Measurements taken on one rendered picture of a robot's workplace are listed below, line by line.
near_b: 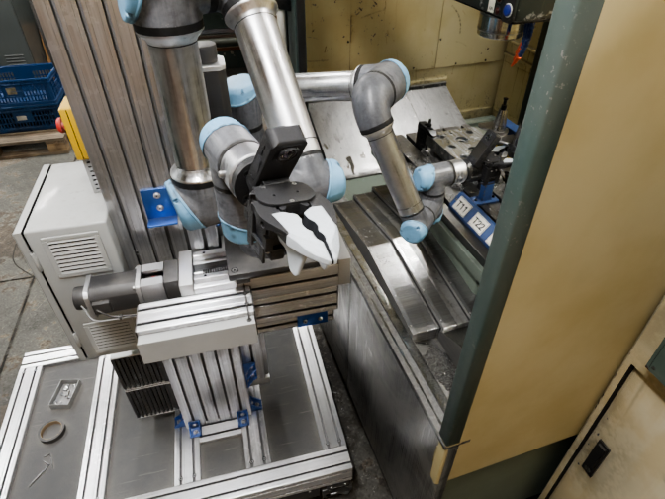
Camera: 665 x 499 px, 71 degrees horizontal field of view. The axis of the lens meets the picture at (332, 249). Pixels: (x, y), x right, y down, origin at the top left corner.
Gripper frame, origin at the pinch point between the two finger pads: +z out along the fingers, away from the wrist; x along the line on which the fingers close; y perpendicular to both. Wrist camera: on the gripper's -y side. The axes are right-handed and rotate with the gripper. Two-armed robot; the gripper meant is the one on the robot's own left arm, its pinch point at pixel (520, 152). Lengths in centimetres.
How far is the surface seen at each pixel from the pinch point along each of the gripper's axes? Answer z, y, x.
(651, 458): -9, 41, 80
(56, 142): -207, 101, -307
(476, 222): -10.1, 25.3, -1.1
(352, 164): -20, 52, -99
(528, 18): -0.1, -37.1, -9.1
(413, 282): -33, 46, 0
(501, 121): -1.8, -6.8, -9.6
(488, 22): 7.5, -28.6, -38.7
